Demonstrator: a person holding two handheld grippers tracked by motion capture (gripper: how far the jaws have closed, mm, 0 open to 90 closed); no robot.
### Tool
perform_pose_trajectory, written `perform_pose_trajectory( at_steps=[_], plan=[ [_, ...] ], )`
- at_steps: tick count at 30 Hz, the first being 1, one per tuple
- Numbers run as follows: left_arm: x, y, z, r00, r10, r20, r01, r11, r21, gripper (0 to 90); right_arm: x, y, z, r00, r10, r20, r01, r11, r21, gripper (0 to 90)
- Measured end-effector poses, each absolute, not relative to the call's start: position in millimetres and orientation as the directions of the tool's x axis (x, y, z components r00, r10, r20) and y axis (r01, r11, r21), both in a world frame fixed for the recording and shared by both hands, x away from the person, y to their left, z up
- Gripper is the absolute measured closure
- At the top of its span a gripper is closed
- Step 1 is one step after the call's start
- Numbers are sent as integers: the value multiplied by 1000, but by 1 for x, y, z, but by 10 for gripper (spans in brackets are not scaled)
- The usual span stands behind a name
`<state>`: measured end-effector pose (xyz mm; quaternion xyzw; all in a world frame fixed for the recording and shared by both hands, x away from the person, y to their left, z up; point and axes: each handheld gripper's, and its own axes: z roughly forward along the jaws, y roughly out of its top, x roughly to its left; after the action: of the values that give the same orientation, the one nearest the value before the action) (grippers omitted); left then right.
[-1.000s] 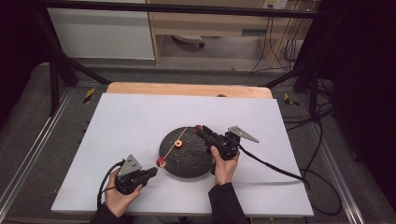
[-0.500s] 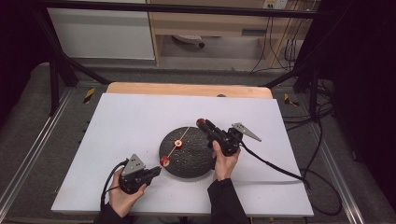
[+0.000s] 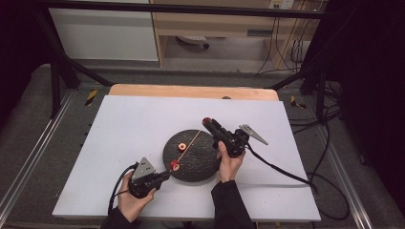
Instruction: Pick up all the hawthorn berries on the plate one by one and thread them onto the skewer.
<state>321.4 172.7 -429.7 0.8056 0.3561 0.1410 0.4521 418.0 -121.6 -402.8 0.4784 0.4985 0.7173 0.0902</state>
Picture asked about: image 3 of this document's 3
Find person's left hand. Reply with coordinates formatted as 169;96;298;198
117;171;157;223

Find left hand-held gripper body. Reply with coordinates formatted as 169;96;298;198
128;156;160;199

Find black round speckled plate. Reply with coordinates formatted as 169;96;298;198
162;129;223;183

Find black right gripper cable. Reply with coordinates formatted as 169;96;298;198
244;142;352;221

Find yellow black tape strip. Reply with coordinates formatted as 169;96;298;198
84;89;98;108
289;94;308;110

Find white wall socket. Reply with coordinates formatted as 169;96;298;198
268;0;296;10

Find thin wooden skewer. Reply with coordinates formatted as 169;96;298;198
169;129;203;174

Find aluminium floor rail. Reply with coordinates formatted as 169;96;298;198
316;125;374;229
0;91;75;209

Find hanging black cables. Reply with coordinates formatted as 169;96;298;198
255;9;308;76

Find office chair base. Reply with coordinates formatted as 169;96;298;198
176;34;211;50

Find black metal frame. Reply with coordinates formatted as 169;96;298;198
32;0;339;126

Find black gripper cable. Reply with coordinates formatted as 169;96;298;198
244;142;352;221
107;162;140;218

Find person's right hand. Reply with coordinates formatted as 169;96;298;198
216;141;246;184

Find black curtain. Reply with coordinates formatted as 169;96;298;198
0;0;52;125
321;0;405;208

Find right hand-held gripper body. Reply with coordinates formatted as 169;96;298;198
217;124;269;159

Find white cabinet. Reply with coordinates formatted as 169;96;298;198
48;0;160;62

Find light wooden desk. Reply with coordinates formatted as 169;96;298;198
149;0;323;71

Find black floor cables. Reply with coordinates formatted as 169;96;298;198
288;79;343;135

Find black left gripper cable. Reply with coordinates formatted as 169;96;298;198
107;162;140;218

